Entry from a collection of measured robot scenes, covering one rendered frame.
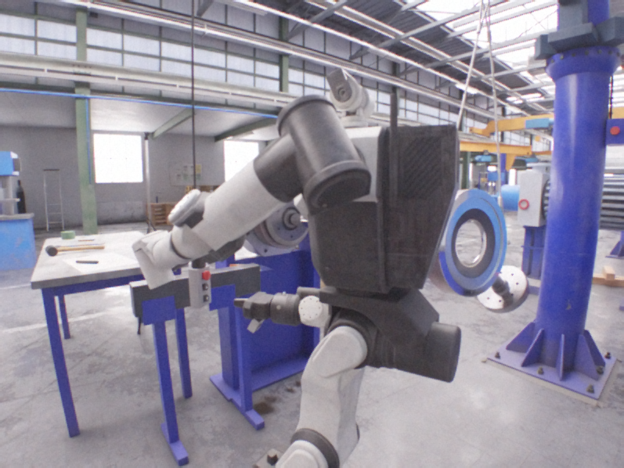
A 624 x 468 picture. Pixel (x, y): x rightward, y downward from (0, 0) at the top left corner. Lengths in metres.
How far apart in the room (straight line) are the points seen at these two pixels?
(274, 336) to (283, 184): 1.99
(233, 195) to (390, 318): 0.37
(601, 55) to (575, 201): 0.90
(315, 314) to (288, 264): 1.46
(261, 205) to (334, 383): 0.43
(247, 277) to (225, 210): 1.18
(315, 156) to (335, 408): 0.59
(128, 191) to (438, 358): 13.03
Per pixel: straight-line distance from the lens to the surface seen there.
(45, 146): 13.38
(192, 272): 1.06
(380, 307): 0.66
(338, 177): 0.42
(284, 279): 2.32
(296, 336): 2.54
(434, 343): 0.67
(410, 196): 0.58
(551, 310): 2.73
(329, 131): 0.46
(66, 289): 1.91
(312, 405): 0.87
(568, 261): 2.63
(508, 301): 1.40
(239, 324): 1.77
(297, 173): 0.47
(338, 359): 0.72
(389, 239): 0.59
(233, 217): 0.53
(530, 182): 4.70
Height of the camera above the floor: 1.28
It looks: 8 degrees down
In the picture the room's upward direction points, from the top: straight up
